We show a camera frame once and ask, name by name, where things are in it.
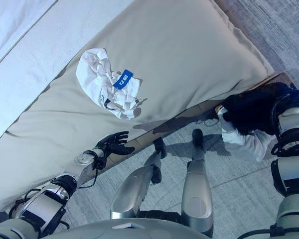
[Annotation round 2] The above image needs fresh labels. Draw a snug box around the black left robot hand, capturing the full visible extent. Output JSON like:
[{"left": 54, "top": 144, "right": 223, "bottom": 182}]
[{"left": 94, "top": 131, "right": 135, "bottom": 157}]

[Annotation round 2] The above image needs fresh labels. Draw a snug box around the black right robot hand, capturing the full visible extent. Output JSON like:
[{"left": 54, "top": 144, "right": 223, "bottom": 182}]
[{"left": 276, "top": 86, "right": 299, "bottom": 107}]

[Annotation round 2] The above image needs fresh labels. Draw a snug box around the black garment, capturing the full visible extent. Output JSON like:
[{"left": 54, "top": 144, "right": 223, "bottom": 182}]
[{"left": 223, "top": 83, "right": 290, "bottom": 136}]

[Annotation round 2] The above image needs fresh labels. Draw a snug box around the plain white garment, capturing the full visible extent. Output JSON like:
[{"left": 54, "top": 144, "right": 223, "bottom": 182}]
[{"left": 218, "top": 109, "right": 275, "bottom": 162}]

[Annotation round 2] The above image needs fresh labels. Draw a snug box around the white printed garment blue label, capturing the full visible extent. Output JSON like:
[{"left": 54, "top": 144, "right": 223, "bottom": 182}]
[{"left": 76, "top": 47, "right": 148, "bottom": 120}]

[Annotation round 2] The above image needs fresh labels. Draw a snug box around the brown wicker basket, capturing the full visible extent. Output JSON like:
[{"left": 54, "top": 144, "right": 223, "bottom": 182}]
[{"left": 214, "top": 71, "right": 296, "bottom": 114}]

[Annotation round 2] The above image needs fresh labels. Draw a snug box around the bed with beige blanket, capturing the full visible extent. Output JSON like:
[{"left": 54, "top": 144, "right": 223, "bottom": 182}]
[{"left": 0, "top": 0, "right": 275, "bottom": 212}]

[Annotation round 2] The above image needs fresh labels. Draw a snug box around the silver left robot leg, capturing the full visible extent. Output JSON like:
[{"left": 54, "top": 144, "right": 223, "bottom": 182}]
[{"left": 110, "top": 137, "right": 168, "bottom": 220}]

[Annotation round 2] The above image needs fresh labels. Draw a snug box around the grey robot torso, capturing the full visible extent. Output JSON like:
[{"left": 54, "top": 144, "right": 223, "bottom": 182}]
[{"left": 0, "top": 219, "right": 215, "bottom": 239}]

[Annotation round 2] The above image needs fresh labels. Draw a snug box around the grey striped rug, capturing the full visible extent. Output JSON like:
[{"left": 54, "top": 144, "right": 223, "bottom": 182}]
[{"left": 59, "top": 0, "right": 299, "bottom": 239}]

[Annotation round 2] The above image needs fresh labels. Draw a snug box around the white duvet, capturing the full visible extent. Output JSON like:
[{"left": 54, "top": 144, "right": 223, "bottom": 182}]
[{"left": 0, "top": 0, "right": 137, "bottom": 151}]

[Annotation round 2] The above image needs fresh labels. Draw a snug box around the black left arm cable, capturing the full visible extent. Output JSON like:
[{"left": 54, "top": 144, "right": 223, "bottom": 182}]
[{"left": 77, "top": 155, "right": 108, "bottom": 190}]

